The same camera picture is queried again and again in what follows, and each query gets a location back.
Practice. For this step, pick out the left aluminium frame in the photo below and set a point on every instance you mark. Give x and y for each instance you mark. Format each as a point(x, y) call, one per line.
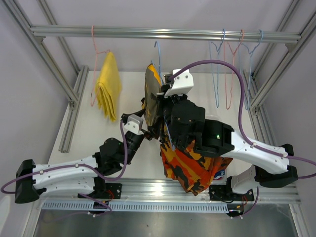
point(74, 94)

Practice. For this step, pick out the white slotted cable duct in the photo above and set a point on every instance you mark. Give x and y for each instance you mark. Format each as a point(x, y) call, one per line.
point(137, 206)

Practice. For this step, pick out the orange brown camouflage trousers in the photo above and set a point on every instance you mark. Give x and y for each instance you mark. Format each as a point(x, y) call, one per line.
point(193, 171)

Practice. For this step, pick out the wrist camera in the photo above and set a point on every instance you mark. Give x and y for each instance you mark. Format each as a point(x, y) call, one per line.
point(183, 83)
point(134, 125)

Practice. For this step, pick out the aluminium frame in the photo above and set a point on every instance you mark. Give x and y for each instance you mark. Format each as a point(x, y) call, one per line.
point(299, 18)
point(74, 94)

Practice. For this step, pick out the aluminium hanging rail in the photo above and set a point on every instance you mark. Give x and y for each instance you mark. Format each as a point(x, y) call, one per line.
point(164, 34)

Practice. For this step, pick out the right aluminium frame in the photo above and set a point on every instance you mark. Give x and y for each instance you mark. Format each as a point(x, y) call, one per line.
point(299, 18)

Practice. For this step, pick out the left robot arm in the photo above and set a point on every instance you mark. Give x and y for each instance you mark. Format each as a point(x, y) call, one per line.
point(85, 176)

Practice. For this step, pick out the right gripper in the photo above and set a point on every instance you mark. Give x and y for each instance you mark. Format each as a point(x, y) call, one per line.
point(163, 100)

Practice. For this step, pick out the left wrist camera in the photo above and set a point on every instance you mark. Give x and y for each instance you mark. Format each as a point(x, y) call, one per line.
point(134, 125)

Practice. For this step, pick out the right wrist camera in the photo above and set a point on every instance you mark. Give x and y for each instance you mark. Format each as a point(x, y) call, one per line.
point(183, 83)

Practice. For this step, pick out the grey yellow camouflage trousers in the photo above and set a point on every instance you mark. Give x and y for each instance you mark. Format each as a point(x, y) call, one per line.
point(150, 103)

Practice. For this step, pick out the blue white patterned trousers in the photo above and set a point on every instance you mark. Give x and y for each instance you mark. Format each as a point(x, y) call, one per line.
point(219, 174)

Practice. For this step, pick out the blue hanger with orange trousers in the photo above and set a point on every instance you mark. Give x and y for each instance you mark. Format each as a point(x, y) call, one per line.
point(216, 81)

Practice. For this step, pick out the pink wire hanger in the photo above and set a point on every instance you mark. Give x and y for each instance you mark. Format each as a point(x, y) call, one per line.
point(92, 95)

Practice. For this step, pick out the blue hanger with camo trousers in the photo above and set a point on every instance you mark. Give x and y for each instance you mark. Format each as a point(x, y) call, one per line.
point(157, 45)

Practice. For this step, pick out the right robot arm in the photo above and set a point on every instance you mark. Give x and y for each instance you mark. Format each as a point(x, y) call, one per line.
point(194, 149)

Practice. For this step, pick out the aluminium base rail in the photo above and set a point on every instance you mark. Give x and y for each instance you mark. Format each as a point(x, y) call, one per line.
point(130, 190)

